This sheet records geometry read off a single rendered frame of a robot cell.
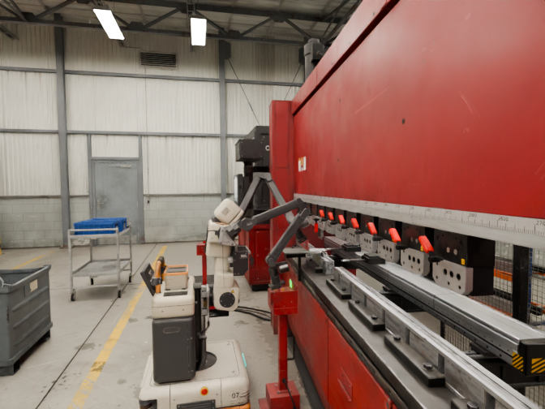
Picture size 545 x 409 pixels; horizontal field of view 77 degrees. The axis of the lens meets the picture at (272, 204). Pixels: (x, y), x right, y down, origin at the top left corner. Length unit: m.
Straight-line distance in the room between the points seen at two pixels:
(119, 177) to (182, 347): 7.66
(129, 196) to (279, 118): 6.71
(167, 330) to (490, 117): 1.95
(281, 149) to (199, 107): 6.48
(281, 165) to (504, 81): 2.61
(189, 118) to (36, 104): 3.59
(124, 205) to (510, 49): 9.18
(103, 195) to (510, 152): 9.30
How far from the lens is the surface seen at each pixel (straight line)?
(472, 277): 1.07
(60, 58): 10.26
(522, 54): 0.95
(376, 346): 1.44
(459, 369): 1.19
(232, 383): 2.41
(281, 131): 3.41
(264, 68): 10.16
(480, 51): 1.06
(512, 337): 1.42
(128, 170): 9.60
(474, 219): 1.02
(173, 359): 2.35
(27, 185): 10.29
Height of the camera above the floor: 1.47
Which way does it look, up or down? 3 degrees down
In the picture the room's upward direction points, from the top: straight up
